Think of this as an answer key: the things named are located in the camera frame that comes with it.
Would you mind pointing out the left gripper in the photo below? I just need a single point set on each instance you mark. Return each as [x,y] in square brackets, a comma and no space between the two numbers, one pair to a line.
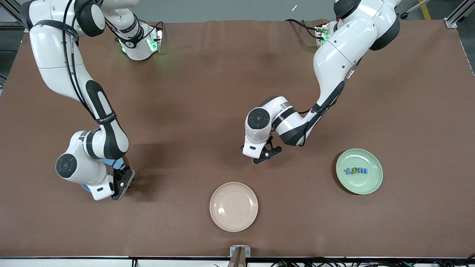
[241,147]

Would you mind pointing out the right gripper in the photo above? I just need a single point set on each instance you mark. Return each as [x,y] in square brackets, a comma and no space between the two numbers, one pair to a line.
[127,167]

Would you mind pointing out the green foam letter a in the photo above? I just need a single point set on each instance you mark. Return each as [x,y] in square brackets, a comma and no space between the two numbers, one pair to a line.
[354,171]

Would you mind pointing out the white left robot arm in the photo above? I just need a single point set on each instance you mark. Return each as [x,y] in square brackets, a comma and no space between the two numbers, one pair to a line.
[345,48]

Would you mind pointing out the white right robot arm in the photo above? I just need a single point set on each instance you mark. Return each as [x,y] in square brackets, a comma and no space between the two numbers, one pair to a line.
[52,55]

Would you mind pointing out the blue plate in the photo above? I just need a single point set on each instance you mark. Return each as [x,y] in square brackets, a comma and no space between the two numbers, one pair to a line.
[118,162]

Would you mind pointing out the beige plate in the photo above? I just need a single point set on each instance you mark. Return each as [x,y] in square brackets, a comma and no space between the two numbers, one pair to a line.
[233,207]

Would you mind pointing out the green plate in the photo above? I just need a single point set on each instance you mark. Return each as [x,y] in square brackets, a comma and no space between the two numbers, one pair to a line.
[359,185]

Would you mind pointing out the brown table mat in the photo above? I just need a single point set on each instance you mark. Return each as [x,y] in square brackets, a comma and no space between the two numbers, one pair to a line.
[207,92]

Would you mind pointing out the office chair caster leg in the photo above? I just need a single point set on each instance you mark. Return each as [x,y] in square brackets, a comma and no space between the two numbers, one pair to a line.
[404,15]

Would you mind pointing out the metal camera mount pole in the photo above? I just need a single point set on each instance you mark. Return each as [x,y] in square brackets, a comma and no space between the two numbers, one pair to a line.
[239,256]

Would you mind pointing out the left arm base connector bracket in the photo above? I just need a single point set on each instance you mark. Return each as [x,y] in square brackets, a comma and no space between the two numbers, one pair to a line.
[321,35]

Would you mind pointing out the right arm base connector bracket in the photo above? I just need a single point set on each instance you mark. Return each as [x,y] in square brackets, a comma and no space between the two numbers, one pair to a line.
[155,39]

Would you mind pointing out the aluminium frame post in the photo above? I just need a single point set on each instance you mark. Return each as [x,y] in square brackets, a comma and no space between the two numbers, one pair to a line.
[460,11]
[13,9]

